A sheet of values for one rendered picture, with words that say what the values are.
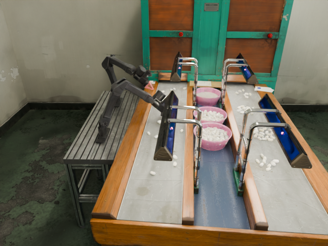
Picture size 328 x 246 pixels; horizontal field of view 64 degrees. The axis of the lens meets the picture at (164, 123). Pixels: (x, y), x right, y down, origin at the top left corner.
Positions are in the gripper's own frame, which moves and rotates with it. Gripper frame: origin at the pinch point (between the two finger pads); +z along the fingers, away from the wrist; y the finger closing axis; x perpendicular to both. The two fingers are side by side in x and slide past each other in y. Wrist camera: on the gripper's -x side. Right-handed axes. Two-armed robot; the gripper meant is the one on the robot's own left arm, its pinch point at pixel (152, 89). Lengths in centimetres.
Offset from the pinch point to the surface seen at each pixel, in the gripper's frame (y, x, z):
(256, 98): 14, -52, 79
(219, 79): 47, -36, 52
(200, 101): 8.1, -16.7, 42.1
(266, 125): -106, -63, 35
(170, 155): -127, -32, 5
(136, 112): -29.9, 12.8, -1.0
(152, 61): 49, -4, -12
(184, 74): 43, -17, 22
